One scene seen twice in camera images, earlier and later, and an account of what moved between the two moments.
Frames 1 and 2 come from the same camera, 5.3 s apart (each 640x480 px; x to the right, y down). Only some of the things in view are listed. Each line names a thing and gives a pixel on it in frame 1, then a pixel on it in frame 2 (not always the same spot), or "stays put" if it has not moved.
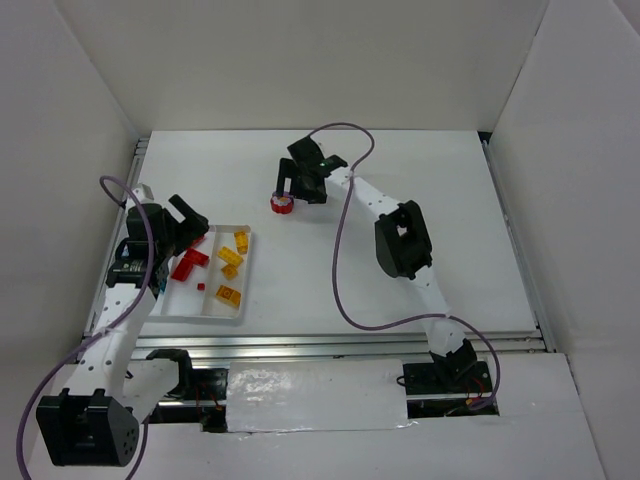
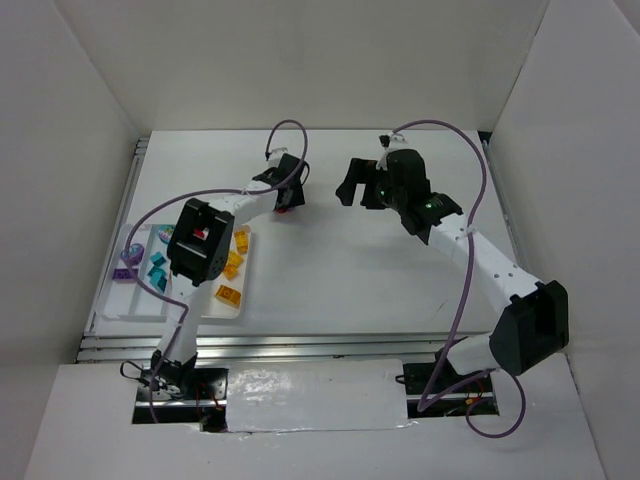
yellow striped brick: [242, 242] stays put
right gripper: [302, 181] -> [370, 182]
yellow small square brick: [229, 271] stays put
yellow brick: [230, 255] stays put
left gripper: [176, 226] -> [291, 195]
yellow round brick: [228, 296] stays put
